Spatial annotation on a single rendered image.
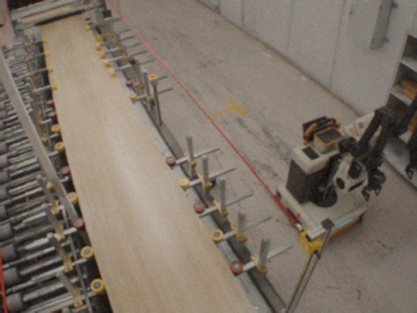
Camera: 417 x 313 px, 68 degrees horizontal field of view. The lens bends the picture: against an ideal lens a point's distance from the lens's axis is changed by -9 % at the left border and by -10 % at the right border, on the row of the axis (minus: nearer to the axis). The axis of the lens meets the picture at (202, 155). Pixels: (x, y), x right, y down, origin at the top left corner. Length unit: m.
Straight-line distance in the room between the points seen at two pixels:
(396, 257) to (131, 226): 2.40
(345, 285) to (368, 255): 0.40
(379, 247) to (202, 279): 1.96
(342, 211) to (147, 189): 1.74
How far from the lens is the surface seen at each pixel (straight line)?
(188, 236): 2.16
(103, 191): 2.50
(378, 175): 2.26
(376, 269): 3.32
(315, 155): 2.82
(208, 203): 2.55
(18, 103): 1.88
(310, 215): 3.09
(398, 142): 4.36
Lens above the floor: 2.72
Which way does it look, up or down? 44 degrees down
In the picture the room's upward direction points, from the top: 4 degrees counter-clockwise
